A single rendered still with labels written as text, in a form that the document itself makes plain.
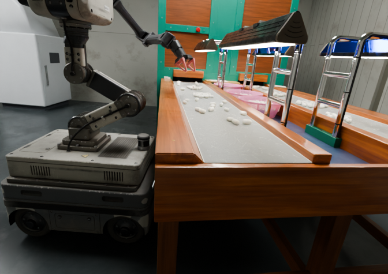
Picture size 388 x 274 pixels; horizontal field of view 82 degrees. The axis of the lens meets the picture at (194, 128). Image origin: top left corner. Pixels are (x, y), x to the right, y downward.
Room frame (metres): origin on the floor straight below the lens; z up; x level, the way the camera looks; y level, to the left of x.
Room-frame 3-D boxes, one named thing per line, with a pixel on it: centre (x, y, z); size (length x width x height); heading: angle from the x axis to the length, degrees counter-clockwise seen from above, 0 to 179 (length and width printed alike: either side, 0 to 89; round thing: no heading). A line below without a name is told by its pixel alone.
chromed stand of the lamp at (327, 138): (0.97, -0.66, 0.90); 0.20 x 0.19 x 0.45; 9
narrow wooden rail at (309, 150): (1.45, -0.21, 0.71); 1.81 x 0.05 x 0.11; 9
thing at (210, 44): (1.86, -0.03, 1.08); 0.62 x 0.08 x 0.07; 9
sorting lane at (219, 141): (1.42, -0.04, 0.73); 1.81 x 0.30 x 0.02; 9
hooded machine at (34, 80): (3.77, 2.75, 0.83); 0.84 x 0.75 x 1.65; 90
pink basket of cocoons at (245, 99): (1.36, -0.39, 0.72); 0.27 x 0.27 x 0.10
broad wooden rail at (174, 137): (1.39, 0.17, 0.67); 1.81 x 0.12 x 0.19; 9
